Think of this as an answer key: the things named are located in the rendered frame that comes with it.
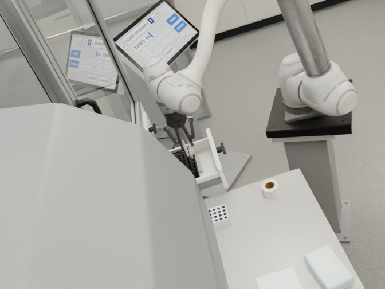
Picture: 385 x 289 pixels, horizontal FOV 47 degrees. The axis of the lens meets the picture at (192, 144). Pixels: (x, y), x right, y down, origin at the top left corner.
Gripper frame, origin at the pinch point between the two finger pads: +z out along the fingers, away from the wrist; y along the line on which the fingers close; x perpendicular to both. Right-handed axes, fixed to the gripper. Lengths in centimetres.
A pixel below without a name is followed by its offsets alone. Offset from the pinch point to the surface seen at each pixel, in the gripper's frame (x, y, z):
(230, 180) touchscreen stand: 75, 10, 93
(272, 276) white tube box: -61, 15, 15
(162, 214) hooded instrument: -101, 3, -65
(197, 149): 10.5, 2.5, 10.4
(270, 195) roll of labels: -22.7, 24.9, 18.8
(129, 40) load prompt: 84, -15, -19
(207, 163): 1.2, 5.0, 12.6
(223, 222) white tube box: -29.4, 4.5, 17.7
